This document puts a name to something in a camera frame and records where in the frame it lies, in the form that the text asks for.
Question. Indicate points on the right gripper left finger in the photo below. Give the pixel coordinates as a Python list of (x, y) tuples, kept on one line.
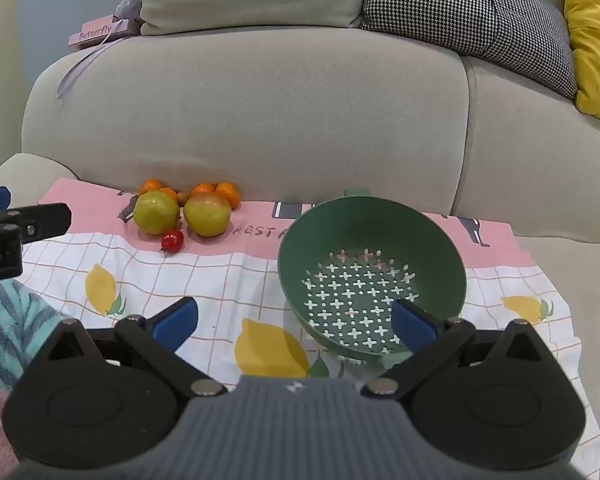
[(151, 344)]

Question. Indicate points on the green perforated colander bowl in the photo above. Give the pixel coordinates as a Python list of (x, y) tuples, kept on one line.
[(343, 264)]

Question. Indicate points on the teal striped sleeve forearm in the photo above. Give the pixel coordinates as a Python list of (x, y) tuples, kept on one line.
[(26, 321)]

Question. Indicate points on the brown longan fruit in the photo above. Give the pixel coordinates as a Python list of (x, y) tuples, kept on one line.
[(183, 197)]

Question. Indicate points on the pink checked lemon cloth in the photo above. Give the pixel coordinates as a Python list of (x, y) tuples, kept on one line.
[(106, 267)]

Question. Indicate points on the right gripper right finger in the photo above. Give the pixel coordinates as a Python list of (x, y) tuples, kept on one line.
[(433, 344)]

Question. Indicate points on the yellow-red pomegranate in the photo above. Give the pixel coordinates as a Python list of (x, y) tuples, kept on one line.
[(207, 214)]

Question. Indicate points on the houndstooth cushion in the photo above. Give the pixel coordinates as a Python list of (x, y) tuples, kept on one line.
[(526, 37)]

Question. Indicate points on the red cherry tomato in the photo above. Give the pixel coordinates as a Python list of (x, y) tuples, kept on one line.
[(172, 241)]

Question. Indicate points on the beige sofa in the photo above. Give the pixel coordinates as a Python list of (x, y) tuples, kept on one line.
[(302, 113)]

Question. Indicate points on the orange tangerine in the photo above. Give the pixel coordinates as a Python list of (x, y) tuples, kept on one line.
[(169, 192), (230, 192), (200, 188), (149, 185)]

